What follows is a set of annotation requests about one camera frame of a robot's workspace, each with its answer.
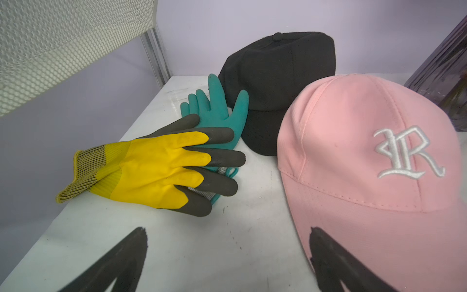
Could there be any dark purple glass vase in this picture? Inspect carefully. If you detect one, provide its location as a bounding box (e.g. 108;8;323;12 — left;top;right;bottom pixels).
404;18;467;132

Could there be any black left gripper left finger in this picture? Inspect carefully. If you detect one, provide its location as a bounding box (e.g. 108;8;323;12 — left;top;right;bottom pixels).
61;227;148;292

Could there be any black cap back left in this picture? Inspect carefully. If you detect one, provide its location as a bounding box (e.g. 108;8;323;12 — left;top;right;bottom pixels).
218;32;336;156

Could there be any yellow black work glove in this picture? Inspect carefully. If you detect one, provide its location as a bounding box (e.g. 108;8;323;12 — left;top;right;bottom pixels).
55;114;246;217

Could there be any white mesh two-tier shelf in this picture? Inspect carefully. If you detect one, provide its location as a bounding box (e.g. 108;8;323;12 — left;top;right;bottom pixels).
1;0;158;116

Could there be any aluminium frame post left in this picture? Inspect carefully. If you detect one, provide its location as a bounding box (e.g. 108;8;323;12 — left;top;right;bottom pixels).
141;26;172;88

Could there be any pink cap white R logo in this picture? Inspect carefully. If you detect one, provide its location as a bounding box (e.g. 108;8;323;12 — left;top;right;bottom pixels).
277;74;467;292

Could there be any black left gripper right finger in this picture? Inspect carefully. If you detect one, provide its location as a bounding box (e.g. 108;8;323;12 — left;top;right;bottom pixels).
309;227;395;292

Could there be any green rubber glove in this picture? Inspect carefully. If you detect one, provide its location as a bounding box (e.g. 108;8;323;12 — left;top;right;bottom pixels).
180;73;249;205

